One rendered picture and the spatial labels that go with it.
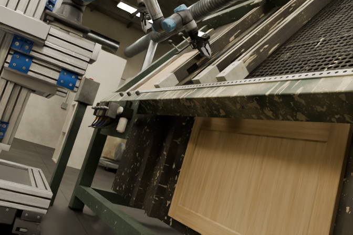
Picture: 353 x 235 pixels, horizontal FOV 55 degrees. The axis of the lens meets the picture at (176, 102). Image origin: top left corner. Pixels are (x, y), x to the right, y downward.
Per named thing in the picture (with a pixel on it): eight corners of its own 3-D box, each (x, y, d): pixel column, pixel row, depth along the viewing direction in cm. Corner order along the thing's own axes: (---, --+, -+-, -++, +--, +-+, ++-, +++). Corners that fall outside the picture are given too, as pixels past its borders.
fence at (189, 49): (126, 97, 246) (123, 92, 245) (211, 33, 286) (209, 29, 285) (129, 97, 242) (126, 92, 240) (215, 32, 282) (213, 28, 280)
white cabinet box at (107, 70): (51, 158, 599) (89, 53, 635) (83, 167, 622) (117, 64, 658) (55, 162, 545) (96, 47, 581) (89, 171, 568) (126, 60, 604)
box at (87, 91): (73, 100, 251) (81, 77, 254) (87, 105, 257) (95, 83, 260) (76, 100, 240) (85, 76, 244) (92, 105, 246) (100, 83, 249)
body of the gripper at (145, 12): (154, 18, 240) (151, 1, 240) (142, 19, 237) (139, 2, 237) (150, 21, 247) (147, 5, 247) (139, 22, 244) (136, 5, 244)
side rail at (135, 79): (118, 104, 269) (111, 92, 266) (209, 36, 315) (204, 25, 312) (121, 104, 264) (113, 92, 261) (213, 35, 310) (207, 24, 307)
